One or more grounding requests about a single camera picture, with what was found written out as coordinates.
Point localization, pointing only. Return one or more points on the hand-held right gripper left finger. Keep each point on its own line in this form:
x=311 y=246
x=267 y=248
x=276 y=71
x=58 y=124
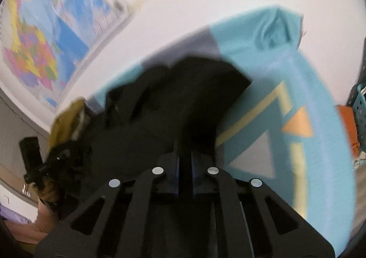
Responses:
x=175 y=172

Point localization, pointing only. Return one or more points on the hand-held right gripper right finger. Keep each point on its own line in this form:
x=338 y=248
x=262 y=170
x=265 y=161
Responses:
x=196 y=172

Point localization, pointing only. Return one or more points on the black garment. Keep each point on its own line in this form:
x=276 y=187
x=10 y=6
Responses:
x=171 y=98

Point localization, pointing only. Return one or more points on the person's left hand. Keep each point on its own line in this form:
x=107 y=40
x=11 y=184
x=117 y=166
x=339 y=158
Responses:
x=47 y=192

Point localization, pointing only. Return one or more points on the olive yellow garment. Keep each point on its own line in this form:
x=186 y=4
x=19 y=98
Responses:
x=64 y=123

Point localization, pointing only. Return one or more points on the grey door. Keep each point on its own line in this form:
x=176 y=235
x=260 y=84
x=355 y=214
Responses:
x=14 y=138

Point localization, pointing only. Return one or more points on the purple cloth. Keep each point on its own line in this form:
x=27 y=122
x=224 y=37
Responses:
x=11 y=213

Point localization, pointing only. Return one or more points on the light blue patterned blanket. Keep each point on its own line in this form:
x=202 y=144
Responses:
x=308 y=98

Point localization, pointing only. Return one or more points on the orange cloth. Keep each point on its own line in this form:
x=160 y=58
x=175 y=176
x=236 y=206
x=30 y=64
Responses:
x=348 y=126

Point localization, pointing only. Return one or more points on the teal perforated basket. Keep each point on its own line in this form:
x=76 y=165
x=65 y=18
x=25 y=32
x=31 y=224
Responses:
x=360 y=115

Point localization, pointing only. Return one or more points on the colourful wall map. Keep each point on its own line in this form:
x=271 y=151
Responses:
x=43 y=46

